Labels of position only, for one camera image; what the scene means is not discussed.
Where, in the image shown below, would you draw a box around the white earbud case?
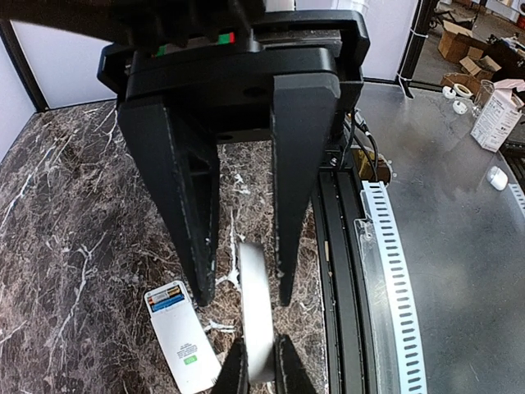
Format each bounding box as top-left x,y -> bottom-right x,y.
486,166 -> 509,191

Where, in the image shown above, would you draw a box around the black front rail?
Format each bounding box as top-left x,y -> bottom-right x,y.
311,144 -> 378,393

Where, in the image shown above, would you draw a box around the blue battery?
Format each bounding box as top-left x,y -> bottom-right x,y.
151,297 -> 184,313

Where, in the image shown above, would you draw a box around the white slotted cable duct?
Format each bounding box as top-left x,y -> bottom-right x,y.
354,181 -> 427,393

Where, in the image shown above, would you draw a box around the white air conditioner remote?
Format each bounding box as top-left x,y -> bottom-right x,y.
144,281 -> 221,393

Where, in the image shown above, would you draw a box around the black frame post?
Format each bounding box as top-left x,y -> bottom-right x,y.
1,20 -> 49,112
395,0 -> 438,99

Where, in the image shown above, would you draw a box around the white battery cover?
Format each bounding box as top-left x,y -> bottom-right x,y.
238,242 -> 275,384

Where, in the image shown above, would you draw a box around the cardboard boxes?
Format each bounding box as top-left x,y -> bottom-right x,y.
438,21 -> 524,82

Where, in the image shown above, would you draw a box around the white tape roll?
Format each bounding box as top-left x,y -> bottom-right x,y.
452,83 -> 473,99

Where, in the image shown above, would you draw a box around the brown battery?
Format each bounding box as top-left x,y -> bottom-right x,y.
148,286 -> 184,305

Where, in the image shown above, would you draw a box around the right black frame post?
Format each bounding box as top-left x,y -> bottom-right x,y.
395,0 -> 438,99

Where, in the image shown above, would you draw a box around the left black frame post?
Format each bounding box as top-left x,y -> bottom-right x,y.
1,20 -> 49,112

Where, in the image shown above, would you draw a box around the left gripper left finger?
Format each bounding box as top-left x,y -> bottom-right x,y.
212,338 -> 249,394

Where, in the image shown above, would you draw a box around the white carton box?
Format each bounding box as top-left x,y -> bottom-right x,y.
470,79 -> 524,153

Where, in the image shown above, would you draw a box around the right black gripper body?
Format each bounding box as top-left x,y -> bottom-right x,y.
98,10 -> 369,142

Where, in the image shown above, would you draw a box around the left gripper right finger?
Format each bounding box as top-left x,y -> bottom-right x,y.
274,334 -> 314,394

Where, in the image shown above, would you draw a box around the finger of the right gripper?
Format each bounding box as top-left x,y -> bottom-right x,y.
271,73 -> 340,306
118,102 -> 220,306

